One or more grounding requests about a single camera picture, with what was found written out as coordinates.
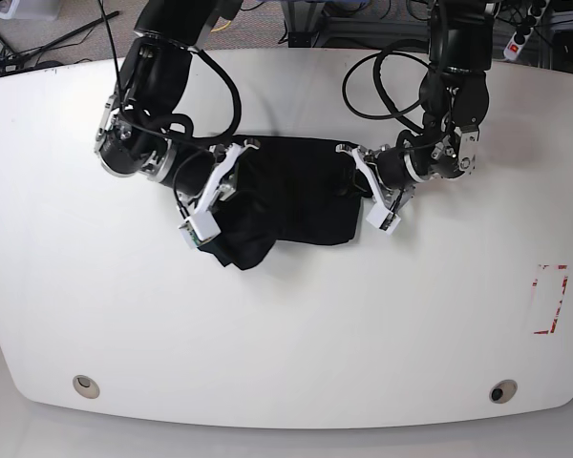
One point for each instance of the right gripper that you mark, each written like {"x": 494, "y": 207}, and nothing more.
{"x": 205, "y": 183}

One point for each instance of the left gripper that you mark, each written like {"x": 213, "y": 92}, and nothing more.
{"x": 385, "y": 171}

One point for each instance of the black T-shirt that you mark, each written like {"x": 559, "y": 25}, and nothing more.
{"x": 295, "y": 179}

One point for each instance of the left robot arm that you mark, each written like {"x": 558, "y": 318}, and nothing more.
{"x": 441, "y": 129}

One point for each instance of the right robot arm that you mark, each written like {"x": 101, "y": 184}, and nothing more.
{"x": 141, "y": 130}

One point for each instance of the red tape rectangle marking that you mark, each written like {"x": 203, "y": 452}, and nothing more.
{"x": 548, "y": 291}

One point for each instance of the white power strip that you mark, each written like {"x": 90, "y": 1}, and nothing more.
{"x": 524, "y": 29}

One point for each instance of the black tripod leg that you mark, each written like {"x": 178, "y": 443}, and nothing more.
{"x": 11, "y": 58}

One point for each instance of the left table grommet hole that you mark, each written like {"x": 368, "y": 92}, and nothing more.
{"x": 86, "y": 387}

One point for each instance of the table grommet hole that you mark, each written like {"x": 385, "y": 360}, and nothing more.
{"x": 503, "y": 391}
{"x": 86, "y": 387}

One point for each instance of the right table grommet hole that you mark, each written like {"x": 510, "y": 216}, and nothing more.
{"x": 503, "y": 391}

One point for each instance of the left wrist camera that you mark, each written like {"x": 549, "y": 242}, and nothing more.
{"x": 383, "y": 219}

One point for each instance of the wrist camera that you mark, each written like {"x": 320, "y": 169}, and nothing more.
{"x": 383, "y": 219}
{"x": 198, "y": 229}

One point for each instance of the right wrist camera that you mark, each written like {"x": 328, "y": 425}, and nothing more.
{"x": 198, "y": 229}

